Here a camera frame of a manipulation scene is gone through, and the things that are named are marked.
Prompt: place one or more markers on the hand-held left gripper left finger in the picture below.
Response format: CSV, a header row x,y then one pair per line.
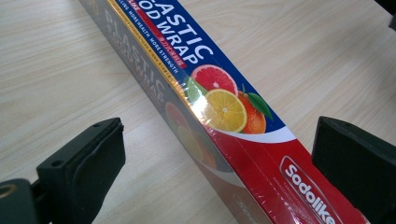
x,y
79,168

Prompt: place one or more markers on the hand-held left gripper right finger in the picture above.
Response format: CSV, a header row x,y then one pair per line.
x,y
355,161

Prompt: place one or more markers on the blue and red food wrap box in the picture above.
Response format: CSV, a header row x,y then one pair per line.
x,y
218,109

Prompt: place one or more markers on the dark object at table edge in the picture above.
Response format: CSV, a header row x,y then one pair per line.
x,y
389,9

